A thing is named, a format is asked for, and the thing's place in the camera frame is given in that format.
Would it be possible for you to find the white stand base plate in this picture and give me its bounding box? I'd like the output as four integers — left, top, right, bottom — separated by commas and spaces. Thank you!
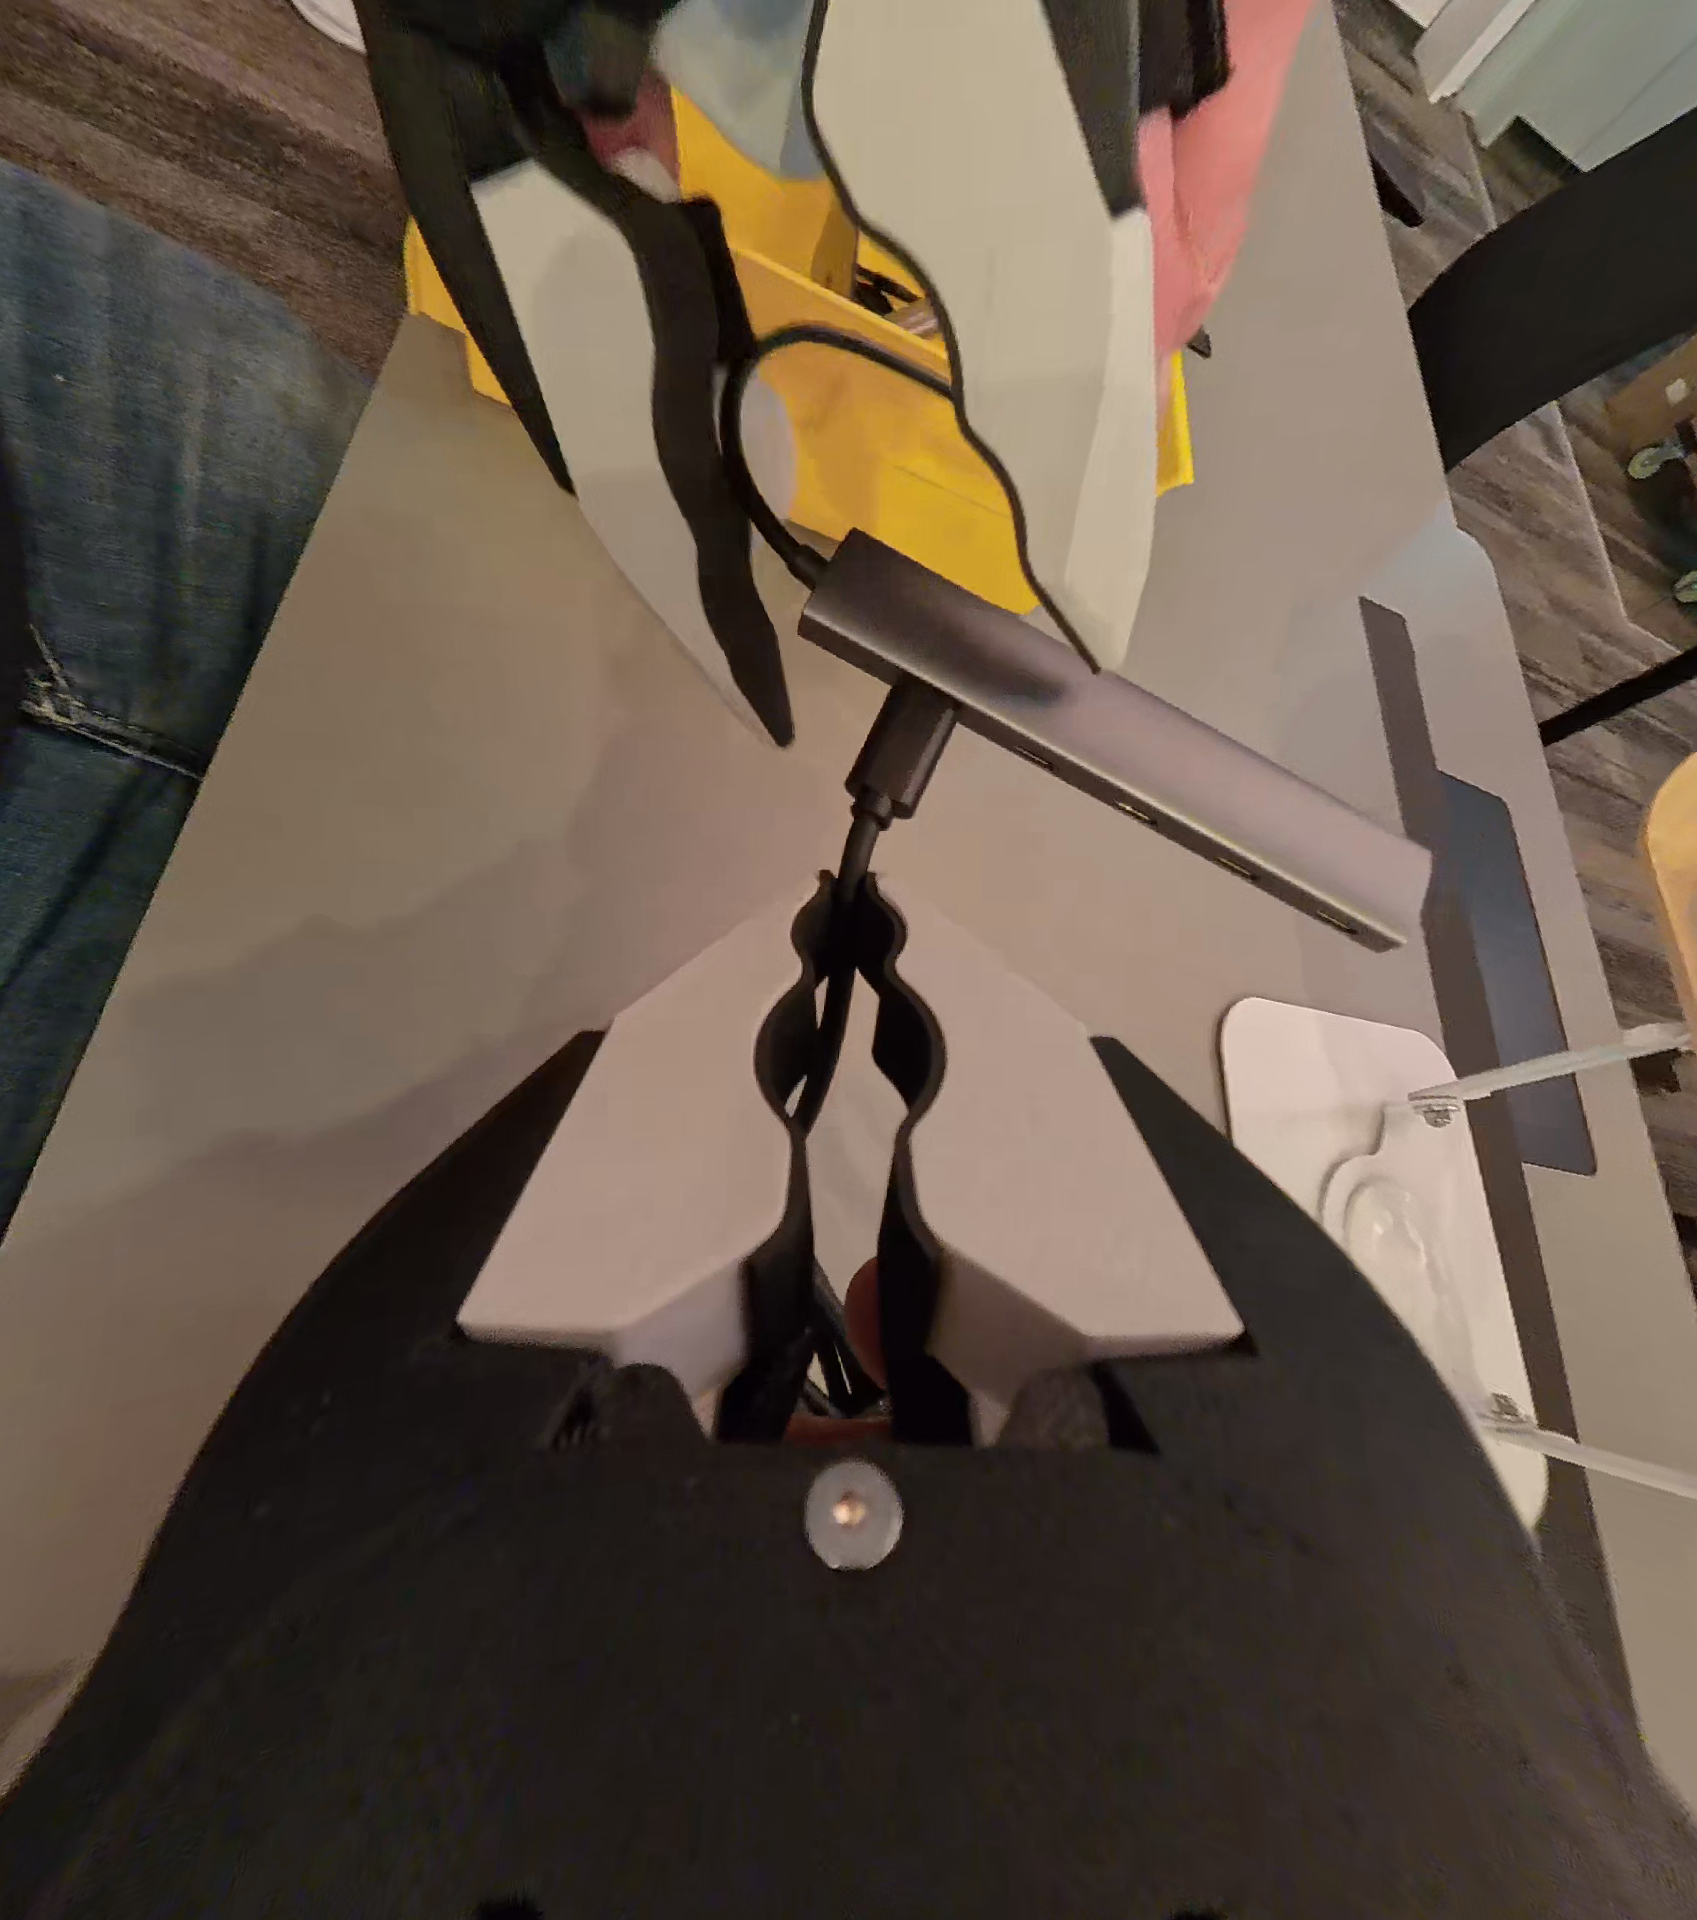
1222, 996, 1548, 1524

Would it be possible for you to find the thin black USB cable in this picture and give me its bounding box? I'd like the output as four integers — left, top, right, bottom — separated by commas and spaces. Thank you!
785, 683, 961, 1420

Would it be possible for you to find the black cloth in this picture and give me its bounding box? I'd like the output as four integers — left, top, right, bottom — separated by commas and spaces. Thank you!
1407, 61, 1697, 474

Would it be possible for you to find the metal stand rod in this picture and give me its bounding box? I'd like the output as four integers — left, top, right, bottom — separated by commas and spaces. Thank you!
1485, 1395, 1697, 1540
1411, 1027, 1692, 1129

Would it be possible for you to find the yellow plastic bin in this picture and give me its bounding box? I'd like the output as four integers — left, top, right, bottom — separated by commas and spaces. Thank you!
405, 82, 1196, 618

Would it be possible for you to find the person's left hand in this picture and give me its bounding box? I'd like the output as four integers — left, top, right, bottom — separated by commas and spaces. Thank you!
1141, 0, 1319, 362

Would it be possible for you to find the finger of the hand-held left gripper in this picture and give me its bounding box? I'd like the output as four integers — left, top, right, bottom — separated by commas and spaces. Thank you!
795, 0, 1170, 673
472, 154, 799, 751

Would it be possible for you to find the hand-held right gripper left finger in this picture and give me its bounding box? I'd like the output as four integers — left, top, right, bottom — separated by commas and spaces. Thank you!
454, 883, 844, 1428

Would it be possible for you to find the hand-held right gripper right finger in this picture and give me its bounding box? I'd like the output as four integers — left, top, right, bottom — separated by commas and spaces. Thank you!
853, 876, 1251, 1428

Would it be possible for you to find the dark plain USB hub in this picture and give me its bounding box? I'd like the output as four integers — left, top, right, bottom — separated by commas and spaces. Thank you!
717, 323, 1436, 955

